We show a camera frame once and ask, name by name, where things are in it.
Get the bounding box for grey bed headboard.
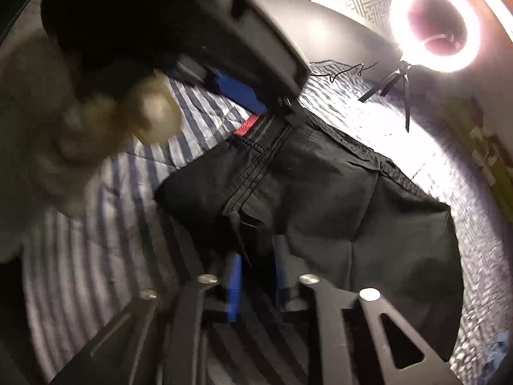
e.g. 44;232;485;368
232;0;401;73

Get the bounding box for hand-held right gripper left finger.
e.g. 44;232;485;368
48;251;243;385

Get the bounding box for black cable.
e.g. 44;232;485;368
310;61;379;83

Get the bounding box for black pants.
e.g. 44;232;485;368
154;114;466;364

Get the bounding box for ring light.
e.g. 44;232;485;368
389;0;482;75

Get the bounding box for striped bed sheet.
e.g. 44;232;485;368
0;44;513;385

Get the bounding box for green brown folded blanket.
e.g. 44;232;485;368
441;96;513;193

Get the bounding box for black light tripod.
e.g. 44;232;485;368
358;60;413;133

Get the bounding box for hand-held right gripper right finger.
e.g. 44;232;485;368
273;246;453;385

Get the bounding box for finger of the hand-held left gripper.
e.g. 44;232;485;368
276;95;310;124
172;55;268;116

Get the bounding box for light blue cloth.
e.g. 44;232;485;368
479;341;513;381

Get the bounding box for person's left hand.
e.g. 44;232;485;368
54;70;183;165

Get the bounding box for person's left forearm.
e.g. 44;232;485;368
0;32;105;265

